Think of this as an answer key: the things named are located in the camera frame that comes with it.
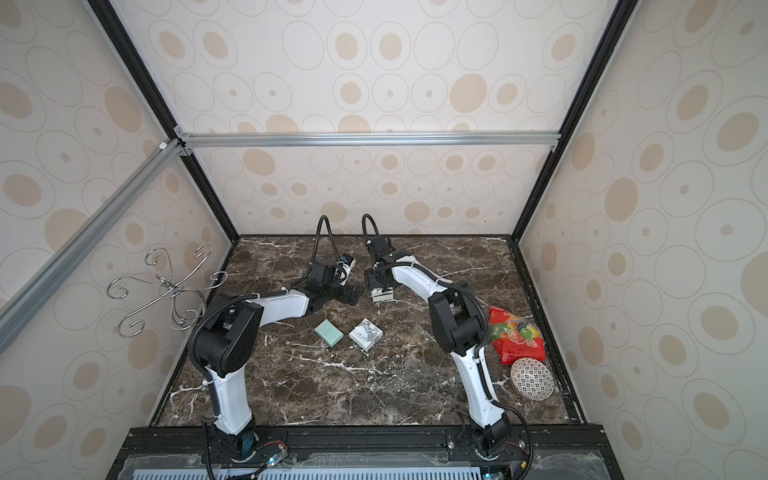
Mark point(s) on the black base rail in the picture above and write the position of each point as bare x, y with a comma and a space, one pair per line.
369, 452

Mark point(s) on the diagonal aluminium rail left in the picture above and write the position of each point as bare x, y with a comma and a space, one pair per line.
22, 308

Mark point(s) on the horizontal aluminium rail back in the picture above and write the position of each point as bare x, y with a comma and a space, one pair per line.
370, 139

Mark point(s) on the white gift box grey bow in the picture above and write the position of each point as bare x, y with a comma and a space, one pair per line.
365, 335

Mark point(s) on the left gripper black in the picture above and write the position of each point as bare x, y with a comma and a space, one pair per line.
347, 298

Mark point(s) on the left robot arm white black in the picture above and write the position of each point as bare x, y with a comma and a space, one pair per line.
223, 340

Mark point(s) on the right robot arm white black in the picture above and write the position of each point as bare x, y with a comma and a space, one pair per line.
461, 328

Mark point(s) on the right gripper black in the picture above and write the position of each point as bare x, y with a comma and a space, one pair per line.
375, 279

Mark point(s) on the white lift-off box base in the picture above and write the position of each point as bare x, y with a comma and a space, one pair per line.
382, 295

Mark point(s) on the mint green box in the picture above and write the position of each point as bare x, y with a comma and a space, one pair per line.
329, 333

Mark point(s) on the silver wire jewelry stand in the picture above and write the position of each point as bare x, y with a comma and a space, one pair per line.
168, 286

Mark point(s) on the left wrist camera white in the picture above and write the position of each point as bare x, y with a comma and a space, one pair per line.
346, 264

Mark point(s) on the red snack bag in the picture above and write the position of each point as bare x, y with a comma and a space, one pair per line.
514, 338

